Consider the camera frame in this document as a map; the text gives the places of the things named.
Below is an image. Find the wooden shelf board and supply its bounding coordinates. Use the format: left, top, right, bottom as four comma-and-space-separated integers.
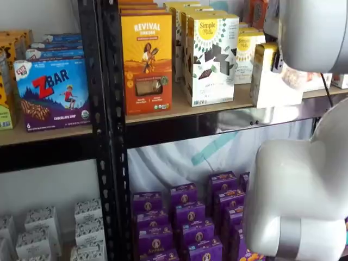
0, 119, 94, 147
125, 80, 348, 125

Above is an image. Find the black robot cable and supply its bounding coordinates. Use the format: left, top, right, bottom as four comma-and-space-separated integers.
320, 72, 334, 107

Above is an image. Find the blue ZBar chocolate chip box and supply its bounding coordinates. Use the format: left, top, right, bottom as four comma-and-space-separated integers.
41, 33, 83, 43
30, 41, 83, 51
25, 48, 85, 62
14, 58, 91, 133

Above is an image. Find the Pretzel Crackers cheddar box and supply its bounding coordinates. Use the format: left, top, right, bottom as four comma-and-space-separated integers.
244, 0, 270, 31
302, 71, 333, 93

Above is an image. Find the yellow brown-spotted snack box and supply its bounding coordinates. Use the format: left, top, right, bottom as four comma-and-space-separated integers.
0, 72, 18, 131
0, 40, 18, 80
0, 29, 34, 59

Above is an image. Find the black metal shelf rack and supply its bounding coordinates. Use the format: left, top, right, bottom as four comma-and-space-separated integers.
0, 0, 113, 261
98, 0, 348, 261

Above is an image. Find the tall Simple Mills thins box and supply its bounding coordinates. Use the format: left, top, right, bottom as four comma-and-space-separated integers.
185, 13, 240, 108
179, 10, 229, 91
163, 1, 202, 17
169, 5, 214, 83

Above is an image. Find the orange Revival cracker box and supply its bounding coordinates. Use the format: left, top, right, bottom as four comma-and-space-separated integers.
120, 13, 173, 116
119, 4, 164, 11
119, 9, 167, 16
117, 0, 159, 7

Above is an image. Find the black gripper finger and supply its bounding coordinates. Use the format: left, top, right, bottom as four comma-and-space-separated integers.
271, 49, 286, 74

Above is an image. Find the purple Annie's snack box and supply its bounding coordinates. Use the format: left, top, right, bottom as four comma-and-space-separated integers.
173, 202, 207, 227
180, 218, 216, 246
239, 171, 251, 191
131, 191, 164, 216
213, 188, 246, 210
221, 204, 245, 232
138, 223, 173, 255
135, 210, 170, 232
187, 236, 224, 261
229, 223, 266, 261
170, 183, 198, 208
208, 171, 238, 194

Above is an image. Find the white black-patterned box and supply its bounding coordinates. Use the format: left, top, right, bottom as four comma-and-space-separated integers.
24, 206, 63, 257
16, 253, 53, 261
70, 240, 108, 261
74, 198, 104, 224
15, 229, 53, 259
75, 218, 105, 247

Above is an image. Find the white backdrop cloth teal logo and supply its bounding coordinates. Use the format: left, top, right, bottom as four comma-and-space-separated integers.
127, 0, 316, 200

